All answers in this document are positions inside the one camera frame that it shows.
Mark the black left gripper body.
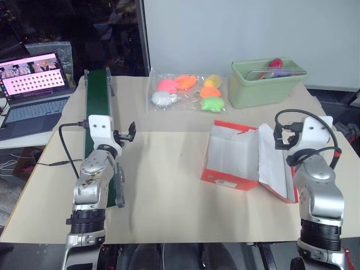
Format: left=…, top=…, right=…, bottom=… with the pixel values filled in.
left=113, top=130, right=129, bottom=145

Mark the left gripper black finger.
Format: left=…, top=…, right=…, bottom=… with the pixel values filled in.
left=127, top=121, right=138, bottom=142

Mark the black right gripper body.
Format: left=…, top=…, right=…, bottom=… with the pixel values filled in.
left=281, top=125, right=301, bottom=150

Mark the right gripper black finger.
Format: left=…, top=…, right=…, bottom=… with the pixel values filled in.
left=274, top=123, right=283, bottom=150

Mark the orange cardboard box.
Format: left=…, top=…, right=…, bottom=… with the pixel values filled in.
left=200, top=119, right=300, bottom=204

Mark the green conveyor belt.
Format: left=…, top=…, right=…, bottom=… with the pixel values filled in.
left=83, top=68, right=127, bottom=209

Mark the brown cardboard box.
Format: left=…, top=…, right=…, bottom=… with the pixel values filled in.
left=12, top=146, right=46, bottom=178

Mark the white squishy toy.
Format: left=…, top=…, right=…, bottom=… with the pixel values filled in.
left=151, top=91, right=179, bottom=108

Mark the pale green plastic bin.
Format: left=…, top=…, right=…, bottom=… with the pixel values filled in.
left=229, top=58, right=308, bottom=110

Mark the beige table cover sheet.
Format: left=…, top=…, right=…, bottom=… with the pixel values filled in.
left=52, top=73, right=337, bottom=134

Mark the grey and red device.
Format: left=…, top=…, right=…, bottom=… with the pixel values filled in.
left=336, top=119, right=360, bottom=144

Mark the pink squishy toy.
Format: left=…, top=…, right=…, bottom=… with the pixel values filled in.
left=158, top=79, right=177, bottom=93

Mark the clear plastic toy bag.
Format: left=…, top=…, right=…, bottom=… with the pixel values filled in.
left=146, top=68, right=228, bottom=114

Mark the large orange squishy toy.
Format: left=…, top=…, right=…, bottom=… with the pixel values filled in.
left=174, top=74, right=197, bottom=91

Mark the green squishy toy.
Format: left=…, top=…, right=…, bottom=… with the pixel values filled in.
left=200, top=96, right=225, bottom=113

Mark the red multicolour toy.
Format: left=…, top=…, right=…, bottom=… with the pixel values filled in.
left=257, top=58, right=295, bottom=81

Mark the small orange squishy toy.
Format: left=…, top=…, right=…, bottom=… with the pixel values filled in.
left=200, top=87, right=222, bottom=98

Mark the yellow squishy toy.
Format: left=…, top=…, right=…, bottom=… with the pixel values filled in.
left=204, top=74, right=223, bottom=88

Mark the open grey laptop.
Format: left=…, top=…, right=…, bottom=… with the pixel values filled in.
left=0, top=51, right=76, bottom=141

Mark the dark rounded shape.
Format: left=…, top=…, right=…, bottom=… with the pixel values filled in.
left=129, top=243, right=163, bottom=270

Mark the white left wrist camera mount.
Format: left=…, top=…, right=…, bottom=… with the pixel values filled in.
left=88, top=114, right=124, bottom=157

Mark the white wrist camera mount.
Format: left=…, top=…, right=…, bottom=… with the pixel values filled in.
left=88, top=114, right=124, bottom=157
left=299, top=115, right=334, bottom=153

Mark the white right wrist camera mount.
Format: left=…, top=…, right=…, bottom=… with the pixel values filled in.
left=299, top=115, right=334, bottom=153

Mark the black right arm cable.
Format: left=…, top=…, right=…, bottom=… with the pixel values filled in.
left=274, top=109, right=343, bottom=171

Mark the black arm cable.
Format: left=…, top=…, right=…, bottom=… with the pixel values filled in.
left=58, top=121, right=90, bottom=179
left=274, top=109, right=343, bottom=171

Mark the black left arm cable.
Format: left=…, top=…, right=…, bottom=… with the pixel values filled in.
left=58, top=121, right=90, bottom=179

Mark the thin black table cable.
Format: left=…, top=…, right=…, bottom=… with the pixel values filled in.
left=36, top=159, right=84, bottom=167

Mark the grey metal post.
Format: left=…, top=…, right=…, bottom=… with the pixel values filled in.
left=137, top=0, right=151, bottom=77

